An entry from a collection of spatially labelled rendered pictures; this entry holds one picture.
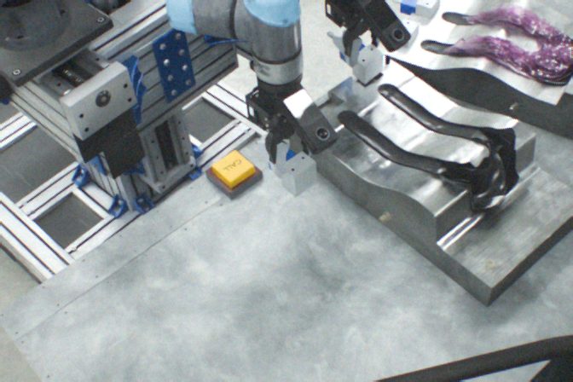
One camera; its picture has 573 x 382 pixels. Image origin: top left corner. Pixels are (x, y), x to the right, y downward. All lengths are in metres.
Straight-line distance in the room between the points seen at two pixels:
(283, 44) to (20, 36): 0.59
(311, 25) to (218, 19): 2.02
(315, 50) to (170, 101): 1.30
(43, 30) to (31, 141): 1.11
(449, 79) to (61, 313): 0.88
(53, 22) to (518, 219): 0.91
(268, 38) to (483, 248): 0.52
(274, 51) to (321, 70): 1.81
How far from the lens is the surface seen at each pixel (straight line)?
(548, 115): 1.59
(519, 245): 1.34
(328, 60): 2.96
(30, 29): 1.50
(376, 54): 1.51
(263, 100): 1.23
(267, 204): 1.46
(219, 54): 1.85
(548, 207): 1.41
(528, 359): 1.18
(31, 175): 2.48
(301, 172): 1.29
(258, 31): 1.09
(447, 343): 1.30
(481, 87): 1.60
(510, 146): 1.37
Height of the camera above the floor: 1.93
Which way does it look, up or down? 50 degrees down
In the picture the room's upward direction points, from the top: 6 degrees counter-clockwise
